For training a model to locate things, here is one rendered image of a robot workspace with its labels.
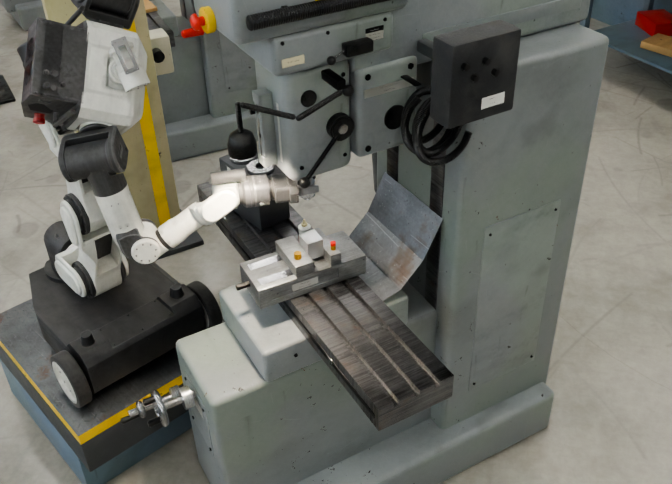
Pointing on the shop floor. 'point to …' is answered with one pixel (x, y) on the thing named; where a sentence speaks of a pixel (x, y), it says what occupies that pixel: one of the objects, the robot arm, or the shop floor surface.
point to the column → (506, 220)
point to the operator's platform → (128, 442)
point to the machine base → (444, 444)
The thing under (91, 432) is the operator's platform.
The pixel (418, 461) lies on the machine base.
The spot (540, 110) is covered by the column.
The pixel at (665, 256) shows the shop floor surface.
